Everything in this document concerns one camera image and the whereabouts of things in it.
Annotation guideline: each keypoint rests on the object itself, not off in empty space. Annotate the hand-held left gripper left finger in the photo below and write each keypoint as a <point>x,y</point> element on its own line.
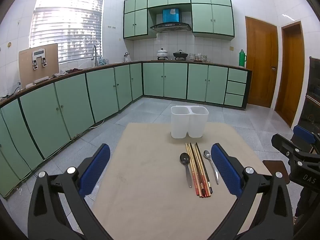
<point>98,165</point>

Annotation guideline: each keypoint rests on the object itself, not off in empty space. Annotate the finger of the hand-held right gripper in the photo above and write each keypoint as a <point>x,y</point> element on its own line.
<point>283,145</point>
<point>303,133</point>

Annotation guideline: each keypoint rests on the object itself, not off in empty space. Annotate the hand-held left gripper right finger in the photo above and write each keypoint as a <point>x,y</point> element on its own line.
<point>223,167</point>

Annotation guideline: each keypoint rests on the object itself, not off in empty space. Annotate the silver metal spoon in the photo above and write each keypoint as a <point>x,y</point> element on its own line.
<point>207,154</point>

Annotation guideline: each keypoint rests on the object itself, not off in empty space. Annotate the bundle of chopsticks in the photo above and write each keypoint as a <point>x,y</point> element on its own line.
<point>200,177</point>

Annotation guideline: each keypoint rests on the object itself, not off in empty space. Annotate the dark bowl metal spoon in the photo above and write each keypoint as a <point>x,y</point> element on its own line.
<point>184,158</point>

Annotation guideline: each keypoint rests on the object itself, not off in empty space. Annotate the white double utensil holder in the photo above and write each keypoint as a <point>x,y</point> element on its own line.
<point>178,125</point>

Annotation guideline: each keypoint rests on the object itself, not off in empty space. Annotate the brown stool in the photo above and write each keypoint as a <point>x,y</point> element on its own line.
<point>277,166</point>

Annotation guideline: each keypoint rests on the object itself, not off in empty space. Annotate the person's leg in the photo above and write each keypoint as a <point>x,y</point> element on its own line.
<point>302,202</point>

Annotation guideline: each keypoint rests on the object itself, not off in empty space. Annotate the dark glass cabinet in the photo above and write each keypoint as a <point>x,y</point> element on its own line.
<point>313,92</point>

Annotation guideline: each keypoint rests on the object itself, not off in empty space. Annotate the wooden door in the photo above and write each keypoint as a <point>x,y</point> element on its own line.
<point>260,62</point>
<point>291,75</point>

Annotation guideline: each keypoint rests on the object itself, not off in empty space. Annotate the green cabinet drawer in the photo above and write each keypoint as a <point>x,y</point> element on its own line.
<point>235,88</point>
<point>236,75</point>
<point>234,100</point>

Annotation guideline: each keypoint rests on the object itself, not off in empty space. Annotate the green base cabinets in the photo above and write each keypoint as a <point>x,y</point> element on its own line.
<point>105,92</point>

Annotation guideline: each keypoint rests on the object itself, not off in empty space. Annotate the green thermos flask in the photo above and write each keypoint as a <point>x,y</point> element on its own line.
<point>241,58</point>

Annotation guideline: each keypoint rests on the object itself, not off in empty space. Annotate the crumpled cloth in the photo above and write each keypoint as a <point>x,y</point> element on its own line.
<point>60,74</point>

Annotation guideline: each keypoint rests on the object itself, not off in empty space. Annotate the metal kitchen faucet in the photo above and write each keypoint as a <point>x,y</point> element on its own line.
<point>95,55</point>

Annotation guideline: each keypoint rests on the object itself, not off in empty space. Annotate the white kettle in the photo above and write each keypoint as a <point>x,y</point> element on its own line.
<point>127,58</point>

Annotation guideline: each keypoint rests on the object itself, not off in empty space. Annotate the glass jar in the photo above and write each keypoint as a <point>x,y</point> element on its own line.
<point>203,58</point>

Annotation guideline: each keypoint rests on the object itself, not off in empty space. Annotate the black wok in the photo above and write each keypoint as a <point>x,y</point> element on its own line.
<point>179,54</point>

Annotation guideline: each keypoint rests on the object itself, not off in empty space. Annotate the brown cardboard board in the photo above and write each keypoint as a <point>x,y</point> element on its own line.
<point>26,65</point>

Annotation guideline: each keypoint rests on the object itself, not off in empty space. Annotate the white clamp device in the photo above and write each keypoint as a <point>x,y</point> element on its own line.
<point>38,53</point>

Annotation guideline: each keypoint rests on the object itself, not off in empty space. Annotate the white cooking pot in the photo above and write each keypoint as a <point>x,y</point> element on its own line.
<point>162,54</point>

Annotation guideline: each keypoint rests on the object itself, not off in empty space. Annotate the white window blinds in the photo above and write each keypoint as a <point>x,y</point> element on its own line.
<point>67,25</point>

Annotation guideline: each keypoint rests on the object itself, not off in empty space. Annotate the black range hood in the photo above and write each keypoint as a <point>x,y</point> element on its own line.
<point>171,26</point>

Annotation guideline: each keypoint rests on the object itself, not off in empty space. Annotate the green wall cabinets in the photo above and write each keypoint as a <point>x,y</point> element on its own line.
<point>212,17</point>

